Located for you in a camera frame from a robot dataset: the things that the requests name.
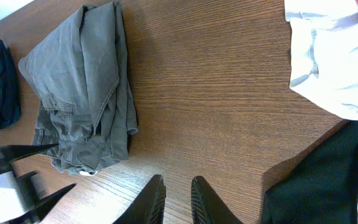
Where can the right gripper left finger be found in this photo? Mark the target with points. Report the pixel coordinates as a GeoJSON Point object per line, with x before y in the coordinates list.
{"type": "Point", "coordinates": [148, 206]}

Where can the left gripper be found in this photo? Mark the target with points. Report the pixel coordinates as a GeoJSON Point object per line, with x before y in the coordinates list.
{"type": "Point", "coordinates": [20, 202]}

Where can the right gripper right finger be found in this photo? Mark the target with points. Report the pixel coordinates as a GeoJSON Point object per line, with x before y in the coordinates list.
{"type": "Point", "coordinates": [206, 205]}

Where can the grey cargo shorts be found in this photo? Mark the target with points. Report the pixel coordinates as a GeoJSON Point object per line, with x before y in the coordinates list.
{"type": "Point", "coordinates": [79, 72]}

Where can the black garment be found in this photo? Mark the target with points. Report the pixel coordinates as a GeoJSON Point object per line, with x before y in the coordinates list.
{"type": "Point", "coordinates": [322, 188]}

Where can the white t-shirt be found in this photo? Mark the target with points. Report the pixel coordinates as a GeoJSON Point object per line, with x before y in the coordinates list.
{"type": "Point", "coordinates": [324, 53]}

